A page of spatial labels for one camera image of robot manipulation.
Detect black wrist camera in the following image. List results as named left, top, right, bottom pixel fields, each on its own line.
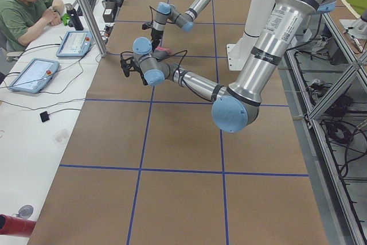
left=142, top=22, right=153, bottom=30
left=120, top=56, right=136, bottom=77

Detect black water bottle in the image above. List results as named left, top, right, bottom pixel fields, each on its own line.
left=65, top=3, right=84, bottom=30

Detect black box with label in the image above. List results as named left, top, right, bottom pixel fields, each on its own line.
left=103, top=1, right=118, bottom=23

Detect pink square towel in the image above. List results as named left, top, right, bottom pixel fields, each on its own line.
left=153, top=46, right=171, bottom=60

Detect brown paper table cover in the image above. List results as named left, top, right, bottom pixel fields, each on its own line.
left=28, top=0, right=367, bottom=245

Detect green object on desk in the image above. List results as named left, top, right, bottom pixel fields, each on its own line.
left=61, top=14, right=70, bottom=26

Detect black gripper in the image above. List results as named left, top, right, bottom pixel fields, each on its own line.
left=138, top=68, right=148, bottom=85
left=151, top=28, right=164, bottom=50

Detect small black square device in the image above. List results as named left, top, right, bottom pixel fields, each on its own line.
left=40, top=111, right=50, bottom=123

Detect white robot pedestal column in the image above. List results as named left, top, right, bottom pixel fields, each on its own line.
left=243, top=0, right=284, bottom=38

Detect person in green shirt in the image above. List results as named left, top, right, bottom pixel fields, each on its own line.
left=1, top=0, right=65, bottom=52

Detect aluminium frame post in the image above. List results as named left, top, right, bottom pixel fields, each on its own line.
left=77, top=0, right=107, bottom=57

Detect red cylinder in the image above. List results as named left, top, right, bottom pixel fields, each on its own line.
left=1, top=214, right=36, bottom=238

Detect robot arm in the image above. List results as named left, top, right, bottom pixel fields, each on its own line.
left=144, top=0, right=211, bottom=49
left=131, top=0, right=336, bottom=133

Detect teach pendant tablet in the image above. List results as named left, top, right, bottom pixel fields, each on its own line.
left=8, top=58, right=60, bottom=94
left=56, top=30, right=93, bottom=59

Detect near teach pendant tablet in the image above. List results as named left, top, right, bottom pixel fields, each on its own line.
left=8, top=58, right=60, bottom=94

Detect aluminium side frame rail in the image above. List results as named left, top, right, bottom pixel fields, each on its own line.
left=286, top=12, right=367, bottom=245

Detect far teach pendant tablet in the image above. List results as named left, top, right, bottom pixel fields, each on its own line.
left=56, top=30, right=93, bottom=59

